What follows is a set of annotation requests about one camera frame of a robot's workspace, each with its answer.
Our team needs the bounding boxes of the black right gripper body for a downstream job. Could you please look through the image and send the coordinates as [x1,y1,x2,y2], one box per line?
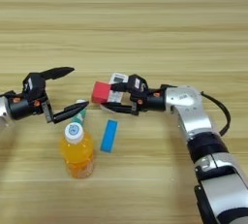
[128,85,168,117]

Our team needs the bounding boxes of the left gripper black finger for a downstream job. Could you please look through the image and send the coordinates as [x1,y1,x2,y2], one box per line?
[39,66,76,81]
[51,101,90,125]

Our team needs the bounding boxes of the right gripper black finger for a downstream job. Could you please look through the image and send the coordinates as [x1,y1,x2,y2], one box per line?
[101,102,138,116]
[110,82,131,93]

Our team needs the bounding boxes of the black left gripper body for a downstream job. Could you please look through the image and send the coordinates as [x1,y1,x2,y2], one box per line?
[5,92,53,125]

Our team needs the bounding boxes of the red cube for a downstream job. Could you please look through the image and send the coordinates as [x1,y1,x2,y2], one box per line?
[90,80,113,106]

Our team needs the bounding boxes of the orange juice bottle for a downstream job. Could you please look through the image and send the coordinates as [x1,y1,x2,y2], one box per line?
[60,121,96,180]

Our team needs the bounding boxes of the white and green tube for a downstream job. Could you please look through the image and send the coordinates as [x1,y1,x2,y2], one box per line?
[71,98,88,127]

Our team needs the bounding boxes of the right gripper labelled black box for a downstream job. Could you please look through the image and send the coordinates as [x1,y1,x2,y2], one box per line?
[127,74,150,95]

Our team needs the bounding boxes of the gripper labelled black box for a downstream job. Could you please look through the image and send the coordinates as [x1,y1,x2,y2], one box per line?
[127,74,150,95]
[21,71,48,102]

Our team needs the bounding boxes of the left gripper labelled black box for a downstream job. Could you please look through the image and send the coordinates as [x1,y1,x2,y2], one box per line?
[21,71,48,102]

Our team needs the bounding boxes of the blue rectangular block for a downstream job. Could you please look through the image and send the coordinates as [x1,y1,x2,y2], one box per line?
[99,118,119,154]

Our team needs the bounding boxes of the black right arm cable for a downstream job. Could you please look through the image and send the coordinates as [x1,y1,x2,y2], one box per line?
[200,90,233,138]

